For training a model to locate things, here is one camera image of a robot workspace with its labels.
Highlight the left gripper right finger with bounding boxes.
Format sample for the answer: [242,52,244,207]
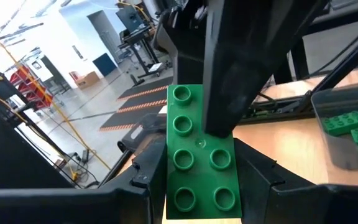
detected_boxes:
[234,138,358,224]

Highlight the cardboard box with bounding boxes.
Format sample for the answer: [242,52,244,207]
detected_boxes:
[74,70,101,90]

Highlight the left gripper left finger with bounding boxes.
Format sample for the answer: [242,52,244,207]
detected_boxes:
[0,136,168,224]

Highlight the red storage bin shelf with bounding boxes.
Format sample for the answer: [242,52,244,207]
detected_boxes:
[9,65,55,110]

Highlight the clear grey plastic bin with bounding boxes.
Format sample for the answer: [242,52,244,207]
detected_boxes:
[310,81,358,171]

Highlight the black rolling stand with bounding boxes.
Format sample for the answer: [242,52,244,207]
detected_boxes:
[115,1,172,88]

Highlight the orange-striped black floor mat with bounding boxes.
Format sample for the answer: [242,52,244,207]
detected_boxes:
[116,76,174,102]
[99,99,168,132]

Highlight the yellow cable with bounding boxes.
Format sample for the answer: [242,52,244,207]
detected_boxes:
[0,18,112,171]

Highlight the dark blue panel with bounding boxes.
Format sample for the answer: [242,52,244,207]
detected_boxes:
[91,52,118,77]

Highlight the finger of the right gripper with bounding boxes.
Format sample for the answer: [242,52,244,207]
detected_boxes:
[202,0,326,140]
[152,0,211,85]

